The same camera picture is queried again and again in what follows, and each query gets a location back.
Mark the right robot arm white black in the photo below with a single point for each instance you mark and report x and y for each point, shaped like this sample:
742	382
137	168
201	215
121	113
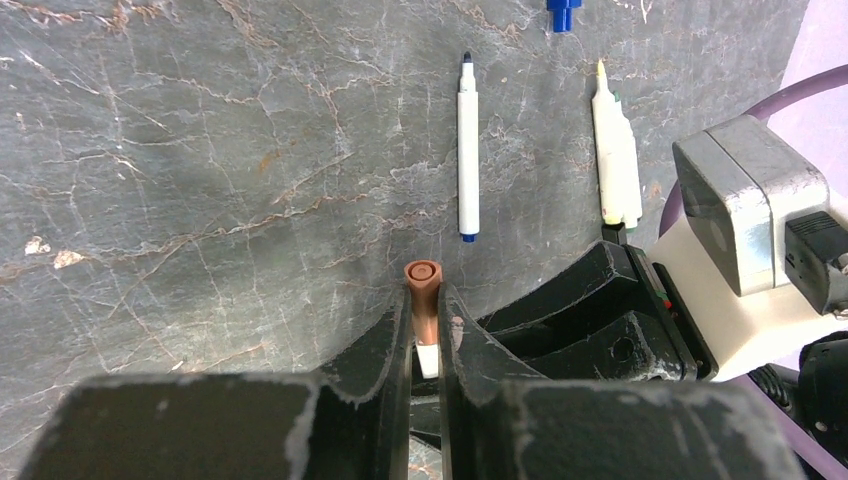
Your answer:
615	314

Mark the blue pen cap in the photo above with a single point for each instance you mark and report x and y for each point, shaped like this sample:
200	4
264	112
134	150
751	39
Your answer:
562	14

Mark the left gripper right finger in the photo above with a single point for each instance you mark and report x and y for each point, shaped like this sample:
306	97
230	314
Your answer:
503	420

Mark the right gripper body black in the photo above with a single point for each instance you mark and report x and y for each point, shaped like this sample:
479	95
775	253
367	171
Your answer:
698	362

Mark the white pen yellow tip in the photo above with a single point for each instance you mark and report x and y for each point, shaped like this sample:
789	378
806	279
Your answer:
616	157

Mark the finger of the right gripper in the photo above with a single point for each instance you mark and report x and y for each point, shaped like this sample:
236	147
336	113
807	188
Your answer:
633	347
595	285

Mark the white pen blue end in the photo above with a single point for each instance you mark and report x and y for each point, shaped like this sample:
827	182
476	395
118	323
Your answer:
468	177

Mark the brown pen cap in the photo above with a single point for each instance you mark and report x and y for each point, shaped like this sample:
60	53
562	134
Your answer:
423	279

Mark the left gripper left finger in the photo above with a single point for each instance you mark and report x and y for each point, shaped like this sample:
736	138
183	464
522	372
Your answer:
347	419

